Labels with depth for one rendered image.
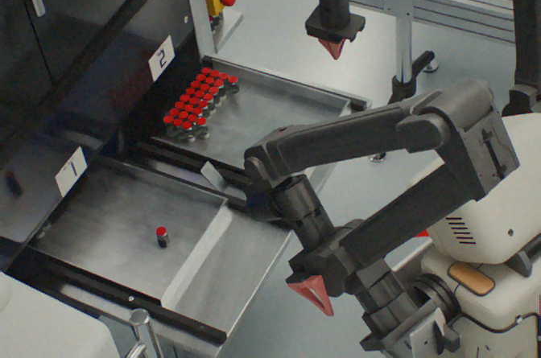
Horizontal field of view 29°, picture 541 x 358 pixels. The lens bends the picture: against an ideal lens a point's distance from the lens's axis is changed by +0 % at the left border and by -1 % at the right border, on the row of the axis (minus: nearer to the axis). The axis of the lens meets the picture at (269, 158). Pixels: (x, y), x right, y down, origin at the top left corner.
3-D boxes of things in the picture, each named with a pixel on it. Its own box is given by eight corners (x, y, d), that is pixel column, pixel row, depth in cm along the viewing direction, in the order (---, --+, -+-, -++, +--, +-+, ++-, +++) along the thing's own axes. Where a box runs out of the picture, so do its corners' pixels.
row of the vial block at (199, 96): (174, 138, 224) (170, 124, 220) (216, 84, 234) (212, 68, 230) (183, 141, 223) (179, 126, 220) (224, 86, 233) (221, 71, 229)
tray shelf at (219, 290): (6, 276, 206) (4, 270, 205) (183, 50, 245) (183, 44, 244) (216, 363, 189) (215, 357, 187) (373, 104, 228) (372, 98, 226)
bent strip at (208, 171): (204, 189, 214) (200, 170, 209) (211, 179, 215) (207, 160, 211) (265, 210, 209) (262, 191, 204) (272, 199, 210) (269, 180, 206)
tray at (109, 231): (18, 251, 208) (14, 240, 205) (90, 160, 222) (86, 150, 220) (163, 310, 195) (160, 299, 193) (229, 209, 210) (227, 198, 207)
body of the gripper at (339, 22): (319, 10, 204) (317, -19, 198) (366, 24, 200) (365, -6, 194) (303, 30, 200) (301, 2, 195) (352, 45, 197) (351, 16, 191)
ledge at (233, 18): (167, 38, 249) (165, 32, 247) (194, 5, 256) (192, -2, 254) (217, 52, 243) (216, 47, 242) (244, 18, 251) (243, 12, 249)
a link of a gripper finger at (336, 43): (323, 40, 210) (320, 5, 203) (355, 50, 207) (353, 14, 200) (307, 62, 206) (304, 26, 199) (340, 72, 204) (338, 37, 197)
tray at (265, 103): (154, 148, 223) (150, 137, 220) (214, 69, 237) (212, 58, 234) (296, 198, 210) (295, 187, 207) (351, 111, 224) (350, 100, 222)
